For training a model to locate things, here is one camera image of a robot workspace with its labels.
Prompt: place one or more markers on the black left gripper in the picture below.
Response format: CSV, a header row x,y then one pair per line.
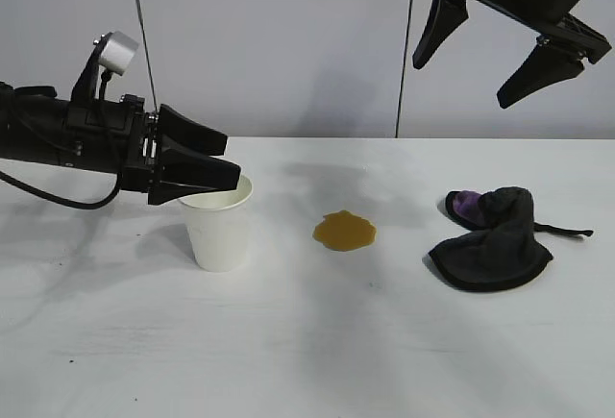
x,y
103,144

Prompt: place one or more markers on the white paper cup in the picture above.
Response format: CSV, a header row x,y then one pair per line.
x,y
221,238

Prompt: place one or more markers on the dark grey purple cloth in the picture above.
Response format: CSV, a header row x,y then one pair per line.
x,y
495,250

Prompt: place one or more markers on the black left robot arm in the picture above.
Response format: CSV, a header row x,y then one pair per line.
x,y
29,125

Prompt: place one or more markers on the brown liquid spill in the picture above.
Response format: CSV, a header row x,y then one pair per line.
x,y
343,231

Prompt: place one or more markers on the thin black wall strip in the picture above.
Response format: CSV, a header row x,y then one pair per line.
x,y
140,14
399,110

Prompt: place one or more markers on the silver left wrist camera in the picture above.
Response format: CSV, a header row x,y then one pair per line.
x,y
117,53

